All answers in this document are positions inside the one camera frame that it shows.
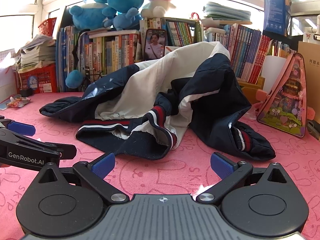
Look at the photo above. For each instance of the blue paper carton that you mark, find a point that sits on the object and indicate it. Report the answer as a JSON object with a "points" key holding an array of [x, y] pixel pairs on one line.
{"points": [[273, 12]]}

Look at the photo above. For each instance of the blue plush ball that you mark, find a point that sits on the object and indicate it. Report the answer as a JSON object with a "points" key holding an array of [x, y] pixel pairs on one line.
{"points": [[74, 78]]}

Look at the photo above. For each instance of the row of thin red blue books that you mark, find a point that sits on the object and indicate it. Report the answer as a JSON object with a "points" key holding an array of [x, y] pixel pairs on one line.
{"points": [[250, 52]]}

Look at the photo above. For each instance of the wooden desk organizer with drawers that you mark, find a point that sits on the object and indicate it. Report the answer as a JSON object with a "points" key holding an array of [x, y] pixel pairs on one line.
{"points": [[251, 90]]}

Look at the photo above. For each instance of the folded light blue cloth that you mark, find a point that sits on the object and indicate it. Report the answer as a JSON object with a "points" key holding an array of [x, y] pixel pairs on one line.
{"points": [[225, 11]]}

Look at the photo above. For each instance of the crumpled snack wrapper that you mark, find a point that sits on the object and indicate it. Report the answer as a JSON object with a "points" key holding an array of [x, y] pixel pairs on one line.
{"points": [[17, 102]]}

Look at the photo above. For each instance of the row of green spined books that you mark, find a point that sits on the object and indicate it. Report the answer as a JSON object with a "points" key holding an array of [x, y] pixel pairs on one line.
{"points": [[180, 31]]}

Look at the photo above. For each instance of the white paper sheet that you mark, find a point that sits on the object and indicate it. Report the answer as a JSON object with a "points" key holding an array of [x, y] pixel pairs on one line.
{"points": [[272, 72]]}

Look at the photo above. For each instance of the red plastic crate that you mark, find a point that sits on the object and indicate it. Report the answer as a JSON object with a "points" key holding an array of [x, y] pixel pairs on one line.
{"points": [[42, 77]]}

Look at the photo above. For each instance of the stack of paper workbooks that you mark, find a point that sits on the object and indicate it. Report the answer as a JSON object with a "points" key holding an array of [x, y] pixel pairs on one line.
{"points": [[37, 52]]}

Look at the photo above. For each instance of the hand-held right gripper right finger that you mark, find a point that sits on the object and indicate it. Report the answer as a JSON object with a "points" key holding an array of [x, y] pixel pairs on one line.
{"points": [[221, 166]]}

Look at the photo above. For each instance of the black smartphone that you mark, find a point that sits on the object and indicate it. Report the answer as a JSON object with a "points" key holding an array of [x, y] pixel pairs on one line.
{"points": [[154, 45]]}

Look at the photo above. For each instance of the row of thick children's books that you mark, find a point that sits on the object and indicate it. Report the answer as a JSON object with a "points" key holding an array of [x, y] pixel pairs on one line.
{"points": [[112, 52]]}

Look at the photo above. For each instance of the small black case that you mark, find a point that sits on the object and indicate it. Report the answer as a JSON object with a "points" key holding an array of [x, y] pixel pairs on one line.
{"points": [[26, 93]]}

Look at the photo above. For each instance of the black model bicycle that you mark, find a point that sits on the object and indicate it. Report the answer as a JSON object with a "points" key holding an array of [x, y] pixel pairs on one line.
{"points": [[87, 80]]}

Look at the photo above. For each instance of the pink triangular toy house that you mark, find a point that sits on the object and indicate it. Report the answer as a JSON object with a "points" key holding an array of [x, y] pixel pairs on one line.
{"points": [[287, 100]]}

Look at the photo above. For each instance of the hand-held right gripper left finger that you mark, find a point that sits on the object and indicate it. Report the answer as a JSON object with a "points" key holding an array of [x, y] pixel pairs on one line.
{"points": [[103, 165]]}

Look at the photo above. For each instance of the navy and white jacket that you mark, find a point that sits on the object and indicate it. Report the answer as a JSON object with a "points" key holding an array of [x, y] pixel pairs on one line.
{"points": [[212, 92]]}

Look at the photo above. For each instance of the small red plastic basket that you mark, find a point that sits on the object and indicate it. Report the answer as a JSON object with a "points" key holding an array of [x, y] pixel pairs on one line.
{"points": [[47, 27]]}

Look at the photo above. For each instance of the wooden clipboard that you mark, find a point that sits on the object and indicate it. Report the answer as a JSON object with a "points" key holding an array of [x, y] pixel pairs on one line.
{"points": [[308, 55]]}

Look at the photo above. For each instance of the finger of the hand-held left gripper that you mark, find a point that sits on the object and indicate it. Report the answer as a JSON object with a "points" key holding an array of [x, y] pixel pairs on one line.
{"points": [[22, 129], [67, 151]]}

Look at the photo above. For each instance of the white paper bag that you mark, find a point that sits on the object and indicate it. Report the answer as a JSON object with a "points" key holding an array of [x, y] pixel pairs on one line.
{"points": [[7, 85]]}

